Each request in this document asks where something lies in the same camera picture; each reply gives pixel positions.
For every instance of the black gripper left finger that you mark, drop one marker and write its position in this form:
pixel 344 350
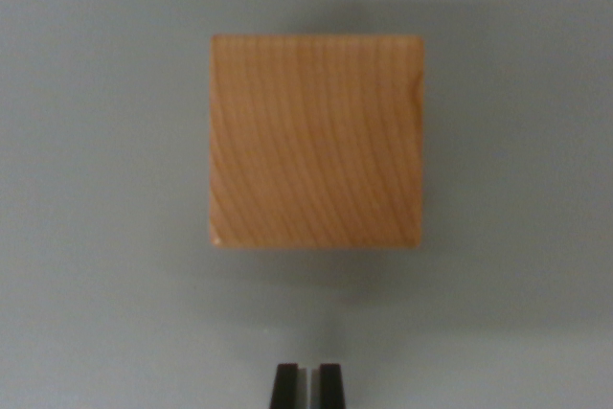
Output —
pixel 286 390

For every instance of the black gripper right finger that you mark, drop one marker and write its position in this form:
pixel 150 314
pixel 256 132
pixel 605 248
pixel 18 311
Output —
pixel 330 390

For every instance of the wooden cube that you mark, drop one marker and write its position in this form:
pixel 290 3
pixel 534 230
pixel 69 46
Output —
pixel 316 141

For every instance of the grey plastic bin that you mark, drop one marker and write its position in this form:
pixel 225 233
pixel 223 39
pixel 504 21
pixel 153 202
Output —
pixel 96 188

